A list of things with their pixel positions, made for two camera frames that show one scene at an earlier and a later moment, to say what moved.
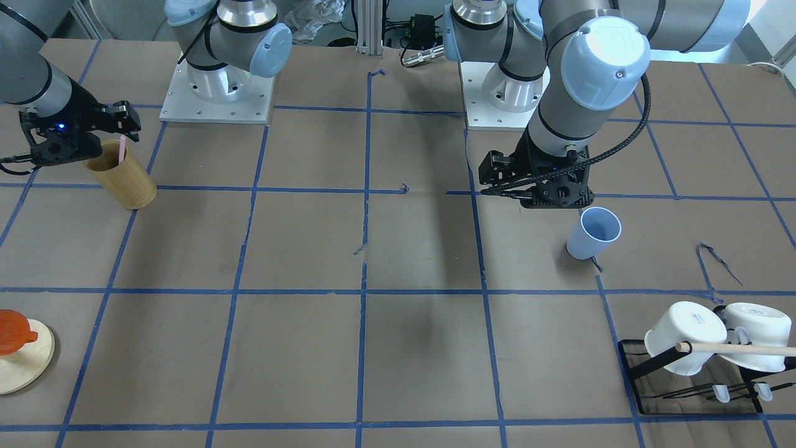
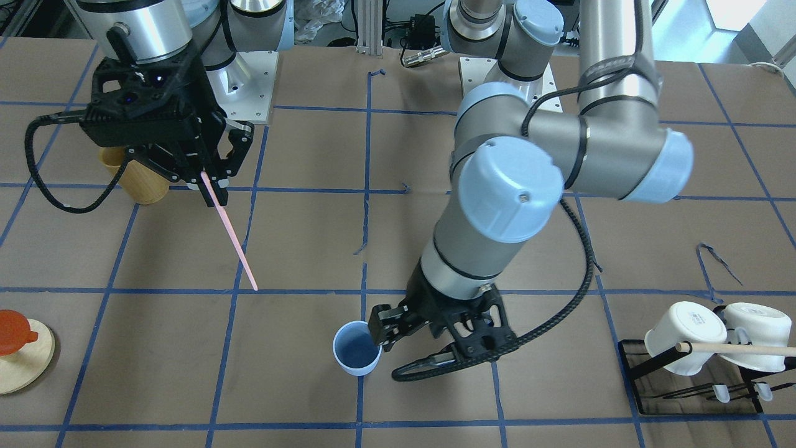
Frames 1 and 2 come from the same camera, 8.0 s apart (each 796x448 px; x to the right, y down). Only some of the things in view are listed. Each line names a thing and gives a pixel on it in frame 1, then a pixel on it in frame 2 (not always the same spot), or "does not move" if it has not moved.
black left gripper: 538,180 → 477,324
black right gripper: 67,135 → 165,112
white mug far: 754,324 does not move
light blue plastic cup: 597,228 → 355,348
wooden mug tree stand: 20,369 does not move
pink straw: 122,146 → 229,228
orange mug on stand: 15,331 does not move
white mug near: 684,322 does not move
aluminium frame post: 369,27 does not move
